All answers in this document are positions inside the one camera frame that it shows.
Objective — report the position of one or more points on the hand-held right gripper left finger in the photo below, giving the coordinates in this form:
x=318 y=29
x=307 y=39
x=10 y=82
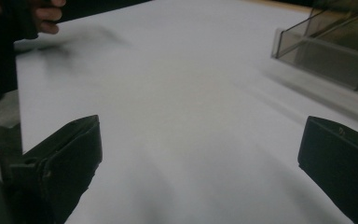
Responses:
x=62 y=165

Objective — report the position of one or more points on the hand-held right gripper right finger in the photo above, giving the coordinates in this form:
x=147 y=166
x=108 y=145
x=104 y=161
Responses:
x=341 y=168

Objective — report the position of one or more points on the clear plastic organizer box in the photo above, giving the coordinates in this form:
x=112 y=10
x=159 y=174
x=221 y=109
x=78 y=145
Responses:
x=329 y=40

